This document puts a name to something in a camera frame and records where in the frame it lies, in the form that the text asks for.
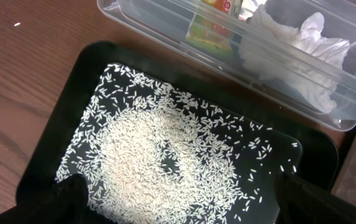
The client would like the green snack wrapper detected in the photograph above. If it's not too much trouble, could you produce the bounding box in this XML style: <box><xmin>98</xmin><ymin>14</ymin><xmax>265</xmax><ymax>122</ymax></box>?
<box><xmin>185</xmin><ymin>0</ymin><xmax>243</xmax><ymax>57</ymax></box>

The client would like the white cooked rice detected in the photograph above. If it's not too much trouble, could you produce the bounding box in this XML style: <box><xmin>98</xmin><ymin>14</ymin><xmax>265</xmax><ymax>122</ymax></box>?
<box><xmin>55</xmin><ymin>63</ymin><xmax>302</xmax><ymax>223</ymax></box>

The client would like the white tissue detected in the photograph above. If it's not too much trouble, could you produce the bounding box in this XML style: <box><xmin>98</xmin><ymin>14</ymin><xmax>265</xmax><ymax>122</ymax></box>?
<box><xmin>239</xmin><ymin>4</ymin><xmax>350</xmax><ymax>114</ymax></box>

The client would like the clear plastic waste bin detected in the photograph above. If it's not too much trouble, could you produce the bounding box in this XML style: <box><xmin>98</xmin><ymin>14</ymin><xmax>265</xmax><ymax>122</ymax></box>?
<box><xmin>97</xmin><ymin>0</ymin><xmax>356</xmax><ymax>131</ymax></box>

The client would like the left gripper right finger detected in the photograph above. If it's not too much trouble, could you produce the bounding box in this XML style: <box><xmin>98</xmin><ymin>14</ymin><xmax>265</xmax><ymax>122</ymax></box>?
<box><xmin>274</xmin><ymin>174</ymin><xmax>356</xmax><ymax>224</ymax></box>

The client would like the black plastic tray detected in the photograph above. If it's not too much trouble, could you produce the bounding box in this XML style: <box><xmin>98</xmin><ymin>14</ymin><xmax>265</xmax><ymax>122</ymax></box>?
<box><xmin>16</xmin><ymin>42</ymin><xmax>339</xmax><ymax>223</ymax></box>

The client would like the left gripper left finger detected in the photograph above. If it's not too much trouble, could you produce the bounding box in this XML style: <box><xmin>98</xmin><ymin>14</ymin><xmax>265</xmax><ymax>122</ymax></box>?
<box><xmin>0</xmin><ymin>174</ymin><xmax>88</xmax><ymax>224</ymax></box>

